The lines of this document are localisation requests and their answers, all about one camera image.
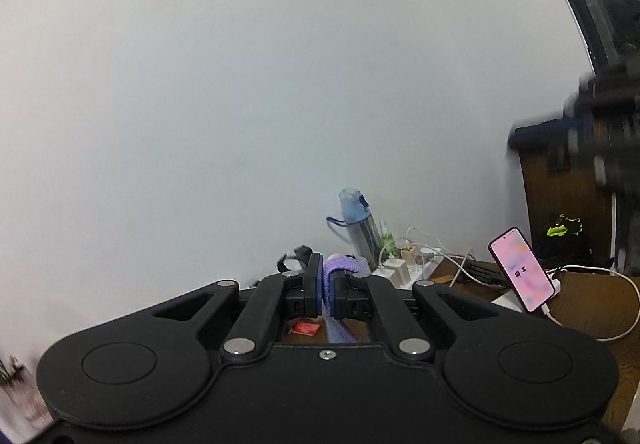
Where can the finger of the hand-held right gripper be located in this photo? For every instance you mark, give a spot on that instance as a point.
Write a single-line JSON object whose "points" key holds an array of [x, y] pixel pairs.
{"points": [[540, 134]]}

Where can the small green bottle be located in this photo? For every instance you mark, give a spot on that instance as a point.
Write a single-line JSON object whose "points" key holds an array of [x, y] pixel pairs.
{"points": [[389, 241]]}

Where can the blue water bottle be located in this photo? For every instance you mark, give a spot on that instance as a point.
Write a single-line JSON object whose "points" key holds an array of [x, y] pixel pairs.
{"points": [[357, 219]]}

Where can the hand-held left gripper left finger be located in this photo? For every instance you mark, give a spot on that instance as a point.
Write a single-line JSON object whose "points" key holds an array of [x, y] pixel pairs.
{"points": [[314, 286]]}

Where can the white charger plug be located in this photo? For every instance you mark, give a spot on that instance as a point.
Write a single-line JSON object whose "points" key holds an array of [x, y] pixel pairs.
{"points": [[405, 270], [390, 270]]}

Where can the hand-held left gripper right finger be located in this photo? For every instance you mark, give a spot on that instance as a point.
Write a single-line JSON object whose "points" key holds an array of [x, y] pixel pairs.
{"points": [[338, 294]]}

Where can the pink blue mesh vest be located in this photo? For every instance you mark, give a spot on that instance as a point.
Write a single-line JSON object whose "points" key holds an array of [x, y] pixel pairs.
{"points": [[341, 265]]}

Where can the white power strip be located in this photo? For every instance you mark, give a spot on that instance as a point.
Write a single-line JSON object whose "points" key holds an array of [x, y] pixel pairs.
{"points": [[420, 269]]}

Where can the smartphone with pink screen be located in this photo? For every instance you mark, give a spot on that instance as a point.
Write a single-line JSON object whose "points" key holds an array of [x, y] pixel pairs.
{"points": [[520, 269]]}

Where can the neon green black item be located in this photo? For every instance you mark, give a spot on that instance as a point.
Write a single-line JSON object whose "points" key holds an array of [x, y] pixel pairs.
{"points": [[565, 226]]}

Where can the red packet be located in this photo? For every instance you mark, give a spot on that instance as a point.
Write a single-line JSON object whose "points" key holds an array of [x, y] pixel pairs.
{"points": [[305, 328]]}

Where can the brown wooden board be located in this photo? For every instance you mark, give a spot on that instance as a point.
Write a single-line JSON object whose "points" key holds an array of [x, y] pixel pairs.
{"points": [[565, 194]]}

